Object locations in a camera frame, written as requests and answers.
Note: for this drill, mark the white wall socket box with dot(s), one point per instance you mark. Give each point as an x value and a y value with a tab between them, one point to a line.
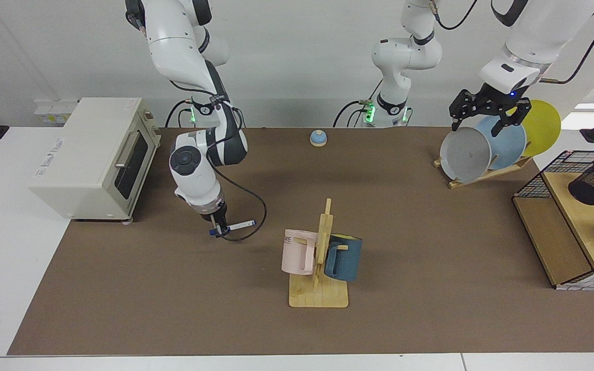
52	111

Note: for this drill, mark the brown table cloth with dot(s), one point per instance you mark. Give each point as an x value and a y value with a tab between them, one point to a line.
173	299

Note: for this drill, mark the pale toaster oven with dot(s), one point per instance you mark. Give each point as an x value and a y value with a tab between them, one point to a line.
85	154

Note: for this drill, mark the wooden plate rack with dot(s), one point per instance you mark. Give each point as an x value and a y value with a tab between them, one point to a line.
482	178

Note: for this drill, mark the yellow plate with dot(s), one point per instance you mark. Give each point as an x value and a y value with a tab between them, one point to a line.
544	126

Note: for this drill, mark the white marker with blue cap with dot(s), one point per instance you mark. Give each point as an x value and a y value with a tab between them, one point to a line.
243	224

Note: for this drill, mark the light blue plate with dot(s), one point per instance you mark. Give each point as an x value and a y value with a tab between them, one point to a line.
511	149

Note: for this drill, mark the wooden cup stand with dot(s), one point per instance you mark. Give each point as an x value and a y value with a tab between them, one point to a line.
317	296

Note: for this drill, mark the small blue round bell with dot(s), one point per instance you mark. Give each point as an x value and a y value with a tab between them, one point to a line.
318	138

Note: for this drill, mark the pink cup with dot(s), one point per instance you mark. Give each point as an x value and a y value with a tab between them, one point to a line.
294	252

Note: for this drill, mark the grey plate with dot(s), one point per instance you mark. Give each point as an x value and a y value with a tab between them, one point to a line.
464	154

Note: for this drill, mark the dark blue cup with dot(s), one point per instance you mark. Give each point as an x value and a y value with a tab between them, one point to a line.
346	257

